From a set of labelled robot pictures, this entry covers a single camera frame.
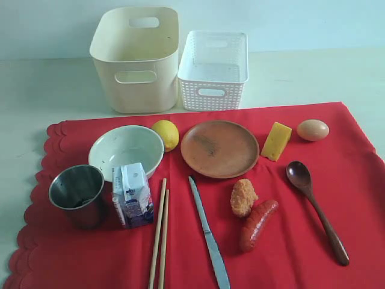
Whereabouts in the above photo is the small milk carton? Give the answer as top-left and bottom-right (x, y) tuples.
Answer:
(112, 163), (154, 229)

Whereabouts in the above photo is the yellow cheese wedge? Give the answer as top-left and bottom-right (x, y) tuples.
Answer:
(260, 122), (292, 161)

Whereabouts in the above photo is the red sausage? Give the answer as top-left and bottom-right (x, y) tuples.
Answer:
(239, 200), (279, 252)

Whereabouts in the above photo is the brown egg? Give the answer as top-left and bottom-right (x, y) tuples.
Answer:
(297, 119), (329, 141)

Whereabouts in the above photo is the yellow lemon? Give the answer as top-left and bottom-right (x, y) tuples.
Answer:
(151, 120), (179, 152)

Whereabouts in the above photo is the brown wooden plate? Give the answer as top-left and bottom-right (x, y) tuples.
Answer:
(180, 120), (259, 179)

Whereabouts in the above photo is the fried chicken nugget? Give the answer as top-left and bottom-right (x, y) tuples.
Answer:
(230, 178), (259, 217)

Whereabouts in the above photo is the white ceramic bowl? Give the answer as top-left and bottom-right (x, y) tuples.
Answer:
(88, 125), (165, 182)

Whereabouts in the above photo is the white lattice plastic basket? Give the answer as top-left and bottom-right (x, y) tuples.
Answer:
(177, 31), (248, 111)

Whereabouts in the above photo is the dark wooden spoon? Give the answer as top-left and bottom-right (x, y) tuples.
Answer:
(286, 161), (350, 266)

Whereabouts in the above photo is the cream plastic bin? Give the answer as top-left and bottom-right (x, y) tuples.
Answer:
(90, 7), (179, 113)

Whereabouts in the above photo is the red scalloped tablecloth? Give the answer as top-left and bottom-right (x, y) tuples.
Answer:
(4, 102), (384, 288)

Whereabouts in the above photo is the silver table knife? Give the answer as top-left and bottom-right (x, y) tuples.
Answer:
(188, 175), (230, 288)

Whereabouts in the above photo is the stainless steel cup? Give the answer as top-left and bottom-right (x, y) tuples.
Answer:
(49, 164), (106, 229)

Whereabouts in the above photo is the left wooden chopstick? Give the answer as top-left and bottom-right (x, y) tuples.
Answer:
(148, 178), (167, 289)

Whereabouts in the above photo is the wooden chopstick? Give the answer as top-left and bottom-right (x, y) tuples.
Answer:
(158, 189), (169, 289)
(148, 178), (167, 289)

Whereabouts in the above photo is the right wooden chopstick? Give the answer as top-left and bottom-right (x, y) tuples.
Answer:
(158, 189), (169, 289)

